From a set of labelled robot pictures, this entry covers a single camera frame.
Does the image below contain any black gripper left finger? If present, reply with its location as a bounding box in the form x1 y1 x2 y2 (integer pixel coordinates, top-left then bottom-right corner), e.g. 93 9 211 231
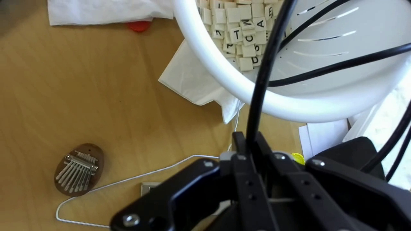
109 129 280 231

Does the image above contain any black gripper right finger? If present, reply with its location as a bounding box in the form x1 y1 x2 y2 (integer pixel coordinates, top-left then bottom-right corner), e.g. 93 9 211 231
252 131 411 231

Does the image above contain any black cable with power adapter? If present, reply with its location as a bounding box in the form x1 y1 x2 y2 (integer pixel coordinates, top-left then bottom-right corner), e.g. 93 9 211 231
245 0 411 186

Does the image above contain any white plastic colander bowl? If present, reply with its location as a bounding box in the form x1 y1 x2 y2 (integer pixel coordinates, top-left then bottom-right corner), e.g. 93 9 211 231
172 0 411 124

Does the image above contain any small yellow round piece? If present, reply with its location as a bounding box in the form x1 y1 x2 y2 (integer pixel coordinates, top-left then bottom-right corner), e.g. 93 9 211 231
290 151 307 167

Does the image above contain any white paper card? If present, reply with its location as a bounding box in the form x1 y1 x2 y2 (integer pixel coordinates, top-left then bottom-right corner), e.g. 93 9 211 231
298 118 351 160

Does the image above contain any white napkin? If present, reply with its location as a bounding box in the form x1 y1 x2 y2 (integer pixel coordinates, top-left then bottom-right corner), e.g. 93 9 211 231
157 40 247 126

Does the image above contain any small brown oval kalimba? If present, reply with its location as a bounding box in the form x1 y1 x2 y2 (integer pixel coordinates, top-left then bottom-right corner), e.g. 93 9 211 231
53 142 105 197

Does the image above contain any pile of wooden letter tiles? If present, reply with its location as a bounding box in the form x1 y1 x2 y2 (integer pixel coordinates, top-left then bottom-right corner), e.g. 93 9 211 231
198 0 285 73

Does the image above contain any small red plastic piece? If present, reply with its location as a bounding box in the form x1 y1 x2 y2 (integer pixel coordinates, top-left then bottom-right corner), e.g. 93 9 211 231
126 20 153 34

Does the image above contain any white cloth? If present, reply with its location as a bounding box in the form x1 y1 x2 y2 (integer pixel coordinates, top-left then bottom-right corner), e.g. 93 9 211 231
45 0 176 27

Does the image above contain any thin white wire hanger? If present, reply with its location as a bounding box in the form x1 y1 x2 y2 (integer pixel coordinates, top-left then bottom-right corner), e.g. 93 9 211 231
54 151 236 228

